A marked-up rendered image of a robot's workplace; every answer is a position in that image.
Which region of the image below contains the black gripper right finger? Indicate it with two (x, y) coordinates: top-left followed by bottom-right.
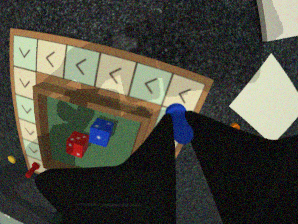
(185, 111), (298, 224)

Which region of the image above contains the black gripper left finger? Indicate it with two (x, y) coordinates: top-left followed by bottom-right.
(35, 113), (177, 224)

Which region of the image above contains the red die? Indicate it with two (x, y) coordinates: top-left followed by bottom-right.
(65, 132), (89, 159)

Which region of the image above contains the red pawn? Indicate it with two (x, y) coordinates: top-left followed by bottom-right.
(25, 163), (40, 177)

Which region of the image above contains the blue die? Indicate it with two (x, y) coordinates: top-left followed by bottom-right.
(88, 119), (114, 148)

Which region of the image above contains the blue pawn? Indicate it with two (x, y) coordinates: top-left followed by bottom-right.
(165, 103), (193, 144)

